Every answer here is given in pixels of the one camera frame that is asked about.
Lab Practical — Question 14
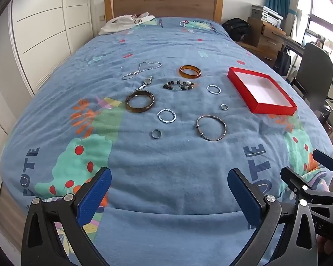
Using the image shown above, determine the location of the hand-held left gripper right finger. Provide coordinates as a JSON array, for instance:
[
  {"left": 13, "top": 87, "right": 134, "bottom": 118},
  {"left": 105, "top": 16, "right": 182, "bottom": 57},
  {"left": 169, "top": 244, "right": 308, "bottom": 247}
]
[{"left": 228, "top": 168, "right": 321, "bottom": 266}]

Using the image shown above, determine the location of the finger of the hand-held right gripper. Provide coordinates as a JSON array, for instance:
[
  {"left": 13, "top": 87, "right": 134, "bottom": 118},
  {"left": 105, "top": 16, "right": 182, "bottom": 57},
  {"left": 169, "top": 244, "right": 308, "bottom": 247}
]
[
  {"left": 313, "top": 149, "right": 333, "bottom": 174},
  {"left": 280, "top": 166, "right": 333, "bottom": 207}
]

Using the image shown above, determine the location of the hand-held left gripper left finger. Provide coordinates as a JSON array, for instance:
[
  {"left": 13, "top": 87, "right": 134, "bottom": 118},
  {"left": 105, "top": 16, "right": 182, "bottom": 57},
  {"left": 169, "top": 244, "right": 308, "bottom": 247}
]
[{"left": 22, "top": 167, "right": 112, "bottom": 266}]

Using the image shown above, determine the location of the thin metal bangle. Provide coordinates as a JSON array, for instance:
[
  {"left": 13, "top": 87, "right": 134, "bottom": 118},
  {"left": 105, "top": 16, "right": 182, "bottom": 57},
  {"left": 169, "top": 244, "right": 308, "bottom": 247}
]
[{"left": 196, "top": 115, "right": 227, "bottom": 142}]

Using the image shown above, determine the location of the dark brown amber bangle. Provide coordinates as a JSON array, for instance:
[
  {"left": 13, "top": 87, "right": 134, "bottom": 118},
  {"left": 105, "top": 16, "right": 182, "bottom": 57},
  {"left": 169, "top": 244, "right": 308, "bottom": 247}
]
[{"left": 125, "top": 90, "right": 155, "bottom": 114}]

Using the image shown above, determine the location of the red cardboard box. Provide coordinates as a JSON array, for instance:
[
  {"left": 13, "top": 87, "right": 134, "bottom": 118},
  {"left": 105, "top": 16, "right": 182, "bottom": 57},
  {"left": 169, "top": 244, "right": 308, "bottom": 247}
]
[{"left": 228, "top": 67, "right": 298, "bottom": 115}]

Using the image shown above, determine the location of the silver wristwatch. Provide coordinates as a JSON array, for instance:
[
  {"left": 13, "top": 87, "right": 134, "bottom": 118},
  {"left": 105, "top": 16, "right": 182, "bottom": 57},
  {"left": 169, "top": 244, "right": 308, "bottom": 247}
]
[{"left": 135, "top": 77, "right": 153, "bottom": 91}]

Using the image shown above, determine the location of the dark beaded bracelet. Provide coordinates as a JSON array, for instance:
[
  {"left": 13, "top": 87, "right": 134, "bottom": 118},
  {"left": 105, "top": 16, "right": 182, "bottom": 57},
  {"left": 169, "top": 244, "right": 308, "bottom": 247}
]
[{"left": 163, "top": 80, "right": 194, "bottom": 91}]

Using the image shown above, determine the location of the blue printed blanket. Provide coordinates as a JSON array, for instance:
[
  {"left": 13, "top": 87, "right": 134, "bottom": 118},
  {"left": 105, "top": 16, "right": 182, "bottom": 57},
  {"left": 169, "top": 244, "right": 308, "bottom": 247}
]
[{"left": 0, "top": 17, "right": 333, "bottom": 266}]

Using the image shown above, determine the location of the dark grey chair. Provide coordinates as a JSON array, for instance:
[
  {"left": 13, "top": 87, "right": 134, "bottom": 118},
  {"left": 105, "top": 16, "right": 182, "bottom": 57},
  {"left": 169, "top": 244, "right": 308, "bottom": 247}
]
[{"left": 290, "top": 42, "right": 333, "bottom": 125}]

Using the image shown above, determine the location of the dark hanging bag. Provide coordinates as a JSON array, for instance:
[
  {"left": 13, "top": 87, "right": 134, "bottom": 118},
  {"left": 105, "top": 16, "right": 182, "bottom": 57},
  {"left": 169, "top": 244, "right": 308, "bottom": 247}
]
[{"left": 272, "top": 47, "right": 292, "bottom": 77}]

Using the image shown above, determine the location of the grey desk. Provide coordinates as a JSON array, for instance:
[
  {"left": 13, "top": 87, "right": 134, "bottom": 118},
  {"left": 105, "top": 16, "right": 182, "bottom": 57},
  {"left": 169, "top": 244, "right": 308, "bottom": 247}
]
[{"left": 280, "top": 32, "right": 333, "bottom": 100}]

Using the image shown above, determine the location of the wooden drawer cabinet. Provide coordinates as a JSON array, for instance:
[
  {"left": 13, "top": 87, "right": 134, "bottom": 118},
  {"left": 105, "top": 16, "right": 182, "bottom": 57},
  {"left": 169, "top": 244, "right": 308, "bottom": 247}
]
[{"left": 235, "top": 17, "right": 288, "bottom": 68}]

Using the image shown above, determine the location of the orange amber bangle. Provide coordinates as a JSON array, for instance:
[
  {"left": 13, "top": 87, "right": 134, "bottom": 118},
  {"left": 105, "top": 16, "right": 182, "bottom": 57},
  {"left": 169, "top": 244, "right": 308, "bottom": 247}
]
[{"left": 179, "top": 65, "right": 202, "bottom": 79}]

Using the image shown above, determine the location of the white printer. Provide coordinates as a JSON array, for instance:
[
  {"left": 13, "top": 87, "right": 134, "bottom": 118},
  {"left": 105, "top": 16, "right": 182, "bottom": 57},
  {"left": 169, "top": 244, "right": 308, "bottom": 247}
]
[{"left": 262, "top": 6, "right": 284, "bottom": 28}]

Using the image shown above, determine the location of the black backpack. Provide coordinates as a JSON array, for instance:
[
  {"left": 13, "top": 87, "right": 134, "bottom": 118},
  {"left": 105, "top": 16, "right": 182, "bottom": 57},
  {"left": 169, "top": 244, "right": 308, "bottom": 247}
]
[{"left": 221, "top": 18, "right": 251, "bottom": 43}]

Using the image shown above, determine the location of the grey storage box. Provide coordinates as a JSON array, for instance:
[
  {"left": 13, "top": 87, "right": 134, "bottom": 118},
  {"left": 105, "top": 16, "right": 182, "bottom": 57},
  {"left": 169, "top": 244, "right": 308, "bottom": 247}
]
[{"left": 251, "top": 5, "right": 264, "bottom": 20}]

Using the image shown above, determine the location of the white clothing on pillow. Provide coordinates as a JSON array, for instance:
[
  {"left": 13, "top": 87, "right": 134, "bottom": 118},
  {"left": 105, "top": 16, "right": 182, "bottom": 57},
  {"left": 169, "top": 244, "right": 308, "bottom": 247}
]
[{"left": 98, "top": 12, "right": 156, "bottom": 36}]

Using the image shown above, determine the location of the white wardrobe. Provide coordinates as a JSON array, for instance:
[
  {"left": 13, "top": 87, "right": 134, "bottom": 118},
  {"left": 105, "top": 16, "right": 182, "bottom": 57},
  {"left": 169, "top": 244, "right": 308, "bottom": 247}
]
[{"left": 0, "top": 0, "right": 95, "bottom": 208}]

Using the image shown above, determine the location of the wooden bed headboard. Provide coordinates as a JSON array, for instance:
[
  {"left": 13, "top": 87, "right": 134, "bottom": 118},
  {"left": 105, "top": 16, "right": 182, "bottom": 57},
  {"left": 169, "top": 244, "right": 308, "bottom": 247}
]
[{"left": 104, "top": 0, "right": 224, "bottom": 24}]

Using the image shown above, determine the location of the silver chain necklace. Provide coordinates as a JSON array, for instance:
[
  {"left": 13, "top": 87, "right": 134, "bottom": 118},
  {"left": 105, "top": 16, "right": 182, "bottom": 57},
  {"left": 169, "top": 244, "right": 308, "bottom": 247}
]
[{"left": 121, "top": 62, "right": 162, "bottom": 80}]

